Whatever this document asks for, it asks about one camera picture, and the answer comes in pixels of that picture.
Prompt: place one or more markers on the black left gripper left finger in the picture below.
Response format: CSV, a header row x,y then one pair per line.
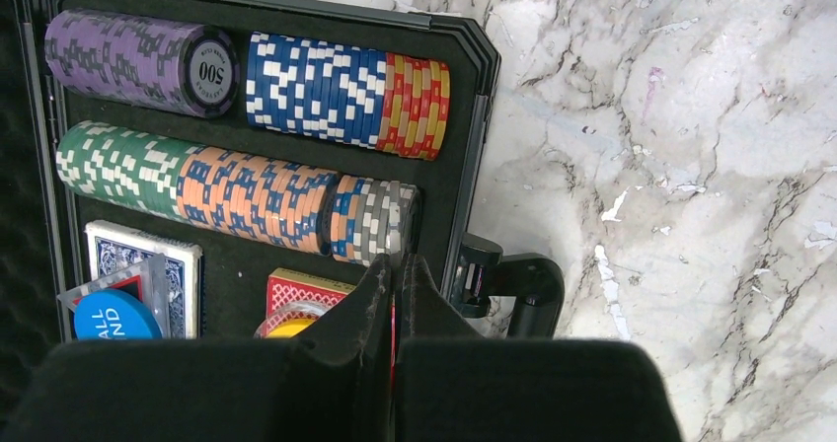
x,y
329,383

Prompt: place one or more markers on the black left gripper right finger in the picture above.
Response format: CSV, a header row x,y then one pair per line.
x,y
452,384

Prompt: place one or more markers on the yellow round button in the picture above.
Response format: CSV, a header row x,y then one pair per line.
x,y
289,328

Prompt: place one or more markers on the clear round dealer button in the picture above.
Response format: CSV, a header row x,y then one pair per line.
x,y
293,310

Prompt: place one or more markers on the red playing card deck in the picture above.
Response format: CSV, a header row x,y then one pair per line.
x,y
284,286

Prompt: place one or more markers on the grey poker chip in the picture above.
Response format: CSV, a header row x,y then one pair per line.
x,y
394,238

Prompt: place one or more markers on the blue small blind button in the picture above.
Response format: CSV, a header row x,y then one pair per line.
x,y
113,314

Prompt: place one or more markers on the blue playing card deck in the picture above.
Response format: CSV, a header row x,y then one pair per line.
x,y
165,274

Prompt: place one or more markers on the black poker set case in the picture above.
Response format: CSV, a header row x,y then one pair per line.
x,y
41,224

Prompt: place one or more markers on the mixed small chip stack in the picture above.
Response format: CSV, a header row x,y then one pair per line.
x,y
359,219

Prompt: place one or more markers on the orange blue chip stack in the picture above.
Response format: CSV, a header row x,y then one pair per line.
x,y
257,198

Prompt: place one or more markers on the yellow red chip stack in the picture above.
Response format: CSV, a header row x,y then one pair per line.
x,y
415,107

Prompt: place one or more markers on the green white chip stack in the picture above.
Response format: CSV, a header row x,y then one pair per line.
x,y
130,168

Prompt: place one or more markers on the blue white chip stack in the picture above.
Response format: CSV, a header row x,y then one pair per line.
x,y
315,88

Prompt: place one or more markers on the purple chip stack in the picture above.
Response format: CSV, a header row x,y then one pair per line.
x,y
164,65

